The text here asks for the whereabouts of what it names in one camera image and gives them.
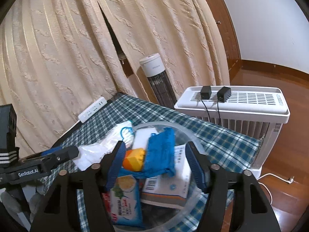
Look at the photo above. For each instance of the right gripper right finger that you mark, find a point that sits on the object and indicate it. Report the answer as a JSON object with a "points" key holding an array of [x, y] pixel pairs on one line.
{"points": [[251, 209]]}

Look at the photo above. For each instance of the white plastic packet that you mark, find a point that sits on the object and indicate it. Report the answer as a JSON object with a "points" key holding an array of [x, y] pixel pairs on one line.
{"points": [[94, 153]]}

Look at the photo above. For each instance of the white medicine box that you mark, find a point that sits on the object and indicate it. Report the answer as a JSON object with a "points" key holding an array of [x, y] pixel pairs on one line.
{"points": [[166, 191]]}

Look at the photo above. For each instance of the black power adapter right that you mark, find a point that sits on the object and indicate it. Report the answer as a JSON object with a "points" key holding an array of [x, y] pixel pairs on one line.
{"points": [[224, 94]]}

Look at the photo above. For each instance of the white power strip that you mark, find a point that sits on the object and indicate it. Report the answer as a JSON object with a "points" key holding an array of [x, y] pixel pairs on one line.
{"points": [[92, 109]]}

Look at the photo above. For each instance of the white air purifier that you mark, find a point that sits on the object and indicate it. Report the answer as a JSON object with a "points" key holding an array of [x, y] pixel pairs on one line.
{"points": [[256, 111]]}

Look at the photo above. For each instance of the clear plastic bowl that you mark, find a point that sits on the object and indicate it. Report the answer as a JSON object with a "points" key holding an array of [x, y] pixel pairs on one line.
{"points": [[156, 218]]}

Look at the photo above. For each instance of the grey gloved left hand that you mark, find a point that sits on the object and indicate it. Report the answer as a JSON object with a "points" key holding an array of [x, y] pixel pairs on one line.
{"points": [[22, 202]]}

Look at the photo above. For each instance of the plaid blue tablecloth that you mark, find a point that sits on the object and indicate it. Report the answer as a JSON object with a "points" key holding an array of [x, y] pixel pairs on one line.
{"points": [[231, 150]]}

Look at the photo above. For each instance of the orange yellow toy block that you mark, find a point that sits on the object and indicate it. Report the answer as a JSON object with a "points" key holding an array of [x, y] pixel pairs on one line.
{"points": [[134, 159]]}

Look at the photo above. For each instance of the black power adapter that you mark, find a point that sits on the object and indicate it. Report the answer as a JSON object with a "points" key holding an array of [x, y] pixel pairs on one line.
{"points": [[205, 92], [224, 94]]}

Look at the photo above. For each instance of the beige patterned curtain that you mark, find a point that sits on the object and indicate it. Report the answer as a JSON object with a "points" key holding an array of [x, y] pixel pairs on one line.
{"points": [[59, 56]]}

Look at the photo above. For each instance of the black power adapter left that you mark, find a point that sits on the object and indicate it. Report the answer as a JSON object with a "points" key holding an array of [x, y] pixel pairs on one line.
{"points": [[205, 92]]}

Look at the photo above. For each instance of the white tower fan heater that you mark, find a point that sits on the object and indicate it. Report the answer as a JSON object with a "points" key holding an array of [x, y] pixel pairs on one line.
{"points": [[154, 69]]}

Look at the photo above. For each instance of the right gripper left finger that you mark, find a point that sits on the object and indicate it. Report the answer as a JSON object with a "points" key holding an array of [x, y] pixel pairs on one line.
{"points": [[59, 210]]}

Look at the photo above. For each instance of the teal towel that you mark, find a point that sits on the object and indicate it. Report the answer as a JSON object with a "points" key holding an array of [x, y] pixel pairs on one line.
{"points": [[159, 155]]}

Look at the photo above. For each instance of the white sponge block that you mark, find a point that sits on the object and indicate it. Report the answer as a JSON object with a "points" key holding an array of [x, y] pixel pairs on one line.
{"points": [[142, 136]]}

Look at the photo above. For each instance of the blue white cracker packet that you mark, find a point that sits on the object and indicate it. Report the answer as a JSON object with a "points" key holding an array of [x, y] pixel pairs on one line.
{"points": [[125, 204]]}

